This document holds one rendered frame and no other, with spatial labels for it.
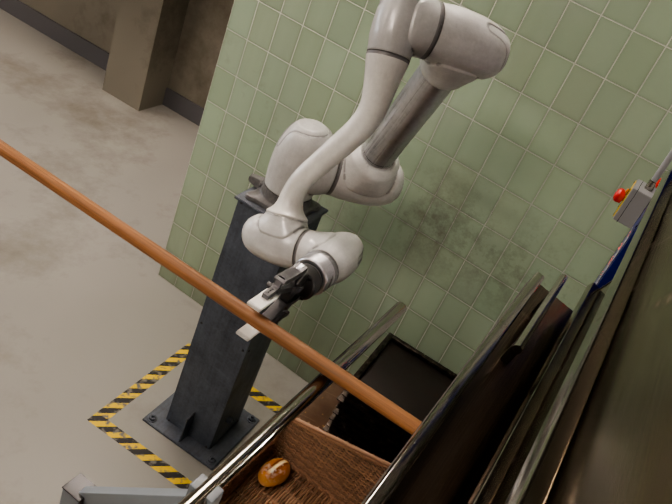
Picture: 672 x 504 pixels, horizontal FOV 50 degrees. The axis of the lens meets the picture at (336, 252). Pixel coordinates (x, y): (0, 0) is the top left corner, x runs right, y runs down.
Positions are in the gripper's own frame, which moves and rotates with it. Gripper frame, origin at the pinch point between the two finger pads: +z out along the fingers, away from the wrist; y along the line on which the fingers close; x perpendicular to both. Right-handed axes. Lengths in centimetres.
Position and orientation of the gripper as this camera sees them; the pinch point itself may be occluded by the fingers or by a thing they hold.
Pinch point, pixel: (255, 316)
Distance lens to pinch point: 141.4
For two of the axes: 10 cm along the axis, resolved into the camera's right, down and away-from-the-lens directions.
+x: -8.1, -5.2, 2.5
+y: -3.4, 7.9, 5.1
